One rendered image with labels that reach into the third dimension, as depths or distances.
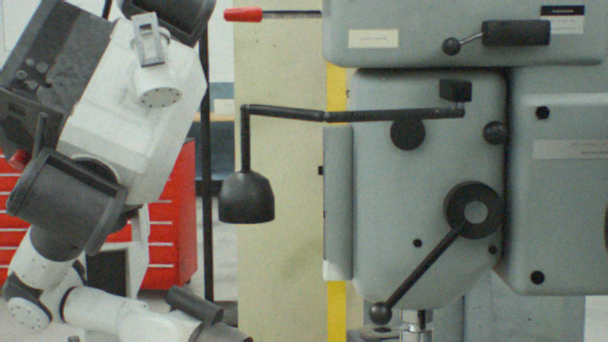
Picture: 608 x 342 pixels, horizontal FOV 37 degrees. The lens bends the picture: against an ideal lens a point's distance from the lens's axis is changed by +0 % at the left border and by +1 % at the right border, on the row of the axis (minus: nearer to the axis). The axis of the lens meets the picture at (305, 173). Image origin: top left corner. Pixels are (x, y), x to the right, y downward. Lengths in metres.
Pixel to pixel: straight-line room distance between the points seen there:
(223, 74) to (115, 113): 8.80
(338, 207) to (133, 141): 0.38
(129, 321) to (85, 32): 0.47
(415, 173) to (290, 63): 1.82
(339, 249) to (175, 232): 4.62
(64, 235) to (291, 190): 1.66
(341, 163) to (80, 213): 0.40
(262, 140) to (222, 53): 7.30
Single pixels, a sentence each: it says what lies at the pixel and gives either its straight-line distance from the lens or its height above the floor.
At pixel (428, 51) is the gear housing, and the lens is 1.10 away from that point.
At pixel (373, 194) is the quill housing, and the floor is 1.47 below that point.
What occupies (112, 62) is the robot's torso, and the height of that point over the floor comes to 1.63.
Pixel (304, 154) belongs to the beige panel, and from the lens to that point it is 2.95.
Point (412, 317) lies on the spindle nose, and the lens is 1.26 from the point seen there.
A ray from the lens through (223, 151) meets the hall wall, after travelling 10.29.
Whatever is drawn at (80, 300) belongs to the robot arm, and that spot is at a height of 1.23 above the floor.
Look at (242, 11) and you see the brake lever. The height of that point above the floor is 1.70.
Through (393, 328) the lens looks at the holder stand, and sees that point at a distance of 1.80.
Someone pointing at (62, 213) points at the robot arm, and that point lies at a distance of 1.36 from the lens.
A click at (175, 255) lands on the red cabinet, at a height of 0.31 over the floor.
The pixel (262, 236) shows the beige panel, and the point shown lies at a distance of 3.00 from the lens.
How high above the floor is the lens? 1.66
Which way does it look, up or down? 8 degrees down
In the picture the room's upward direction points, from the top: straight up
